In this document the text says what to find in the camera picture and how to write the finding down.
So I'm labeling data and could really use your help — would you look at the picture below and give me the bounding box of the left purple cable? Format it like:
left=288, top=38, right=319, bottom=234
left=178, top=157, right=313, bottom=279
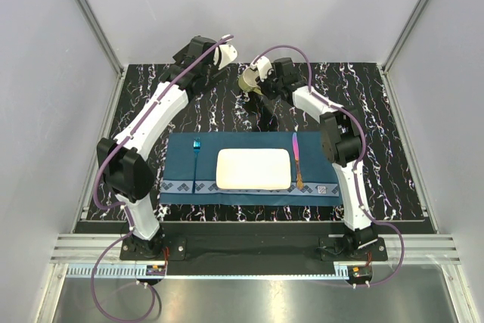
left=90, top=34, right=235, bottom=320

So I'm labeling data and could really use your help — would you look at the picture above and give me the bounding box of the blue fork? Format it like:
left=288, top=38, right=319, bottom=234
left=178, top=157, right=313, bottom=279
left=191, top=138, right=201, bottom=194

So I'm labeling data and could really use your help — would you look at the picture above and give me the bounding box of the yellow-green ceramic mug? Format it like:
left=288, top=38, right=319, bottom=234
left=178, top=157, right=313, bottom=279
left=237, top=67, right=258, bottom=93

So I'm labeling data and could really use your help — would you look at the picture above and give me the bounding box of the white slotted cable duct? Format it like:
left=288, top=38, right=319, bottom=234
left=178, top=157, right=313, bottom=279
left=66, top=264, right=373, bottom=279

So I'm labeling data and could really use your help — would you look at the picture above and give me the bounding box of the left aluminium frame post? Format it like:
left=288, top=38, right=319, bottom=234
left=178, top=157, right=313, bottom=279
left=75, top=0, right=124, bottom=77

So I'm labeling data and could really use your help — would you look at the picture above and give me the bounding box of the aluminium frame post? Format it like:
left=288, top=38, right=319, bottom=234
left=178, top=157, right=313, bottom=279
left=381, top=0, right=430, bottom=73
left=75, top=0, right=124, bottom=77

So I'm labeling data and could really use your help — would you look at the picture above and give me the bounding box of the white rectangular plate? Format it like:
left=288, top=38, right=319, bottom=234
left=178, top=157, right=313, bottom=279
left=216, top=148, right=292, bottom=191

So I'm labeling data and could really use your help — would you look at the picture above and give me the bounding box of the left connector box black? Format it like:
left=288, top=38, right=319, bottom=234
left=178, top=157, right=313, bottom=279
left=146, top=264, right=167, bottom=277

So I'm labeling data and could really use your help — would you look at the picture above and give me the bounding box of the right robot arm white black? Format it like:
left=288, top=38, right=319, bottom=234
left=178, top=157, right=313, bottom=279
left=238, top=56, right=376, bottom=260

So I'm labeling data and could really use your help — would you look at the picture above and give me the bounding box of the right aluminium frame post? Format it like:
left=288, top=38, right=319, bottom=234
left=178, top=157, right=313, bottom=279
left=381, top=0, right=430, bottom=73

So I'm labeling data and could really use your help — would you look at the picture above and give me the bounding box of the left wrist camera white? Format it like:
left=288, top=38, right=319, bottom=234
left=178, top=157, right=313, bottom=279
left=213, top=43, right=237, bottom=70

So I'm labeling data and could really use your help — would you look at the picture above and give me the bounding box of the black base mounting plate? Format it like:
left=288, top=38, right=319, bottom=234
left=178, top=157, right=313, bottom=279
left=120, top=222, right=388, bottom=262

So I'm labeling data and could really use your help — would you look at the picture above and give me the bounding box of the right connector box orange black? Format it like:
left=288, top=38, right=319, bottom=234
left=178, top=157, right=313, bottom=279
left=348, top=265, right=373, bottom=285

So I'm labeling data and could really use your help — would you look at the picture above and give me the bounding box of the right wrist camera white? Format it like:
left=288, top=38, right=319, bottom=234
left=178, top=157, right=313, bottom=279
left=250, top=56, right=272, bottom=82

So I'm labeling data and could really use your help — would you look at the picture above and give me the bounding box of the blue cloth placemat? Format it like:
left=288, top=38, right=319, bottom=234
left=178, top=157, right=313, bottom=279
left=159, top=132, right=343, bottom=207

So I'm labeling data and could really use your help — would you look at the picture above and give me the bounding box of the aluminium front frame rail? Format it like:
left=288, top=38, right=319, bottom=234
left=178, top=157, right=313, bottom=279
left=51, top=234, right=461, bottom=265

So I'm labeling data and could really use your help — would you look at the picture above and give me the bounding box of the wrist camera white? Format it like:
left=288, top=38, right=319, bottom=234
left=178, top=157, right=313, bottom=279
left=250, top=56, right=272, bottom=82
left=213, top=43, right=237, bottom=70

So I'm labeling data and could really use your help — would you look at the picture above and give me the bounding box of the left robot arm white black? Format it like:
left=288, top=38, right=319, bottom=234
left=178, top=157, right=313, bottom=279
left=92, top=35, right=237, bottom=259

